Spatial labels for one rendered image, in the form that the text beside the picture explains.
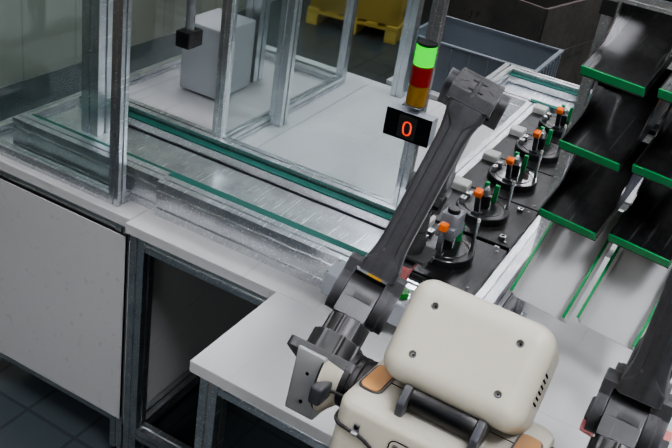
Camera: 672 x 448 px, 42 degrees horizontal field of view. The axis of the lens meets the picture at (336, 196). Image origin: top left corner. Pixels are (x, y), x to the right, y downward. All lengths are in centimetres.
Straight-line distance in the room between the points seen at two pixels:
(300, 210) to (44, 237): 73
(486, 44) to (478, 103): 300
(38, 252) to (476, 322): 165
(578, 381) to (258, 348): 70
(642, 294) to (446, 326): 85
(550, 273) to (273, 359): 63
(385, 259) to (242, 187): 103
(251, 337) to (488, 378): 84
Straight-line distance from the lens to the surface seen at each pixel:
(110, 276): 244
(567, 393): 199
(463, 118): 137
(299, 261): 210
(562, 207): 193
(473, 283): 204
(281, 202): 232
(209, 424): 195
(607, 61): 183
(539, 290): 199
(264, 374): 184
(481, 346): 120
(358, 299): 140
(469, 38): 439
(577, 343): 215
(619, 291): 200
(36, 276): 267
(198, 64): 299
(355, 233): 223
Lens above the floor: 205
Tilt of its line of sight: 28 degrees down
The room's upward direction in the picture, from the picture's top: 9 degrees clockwise
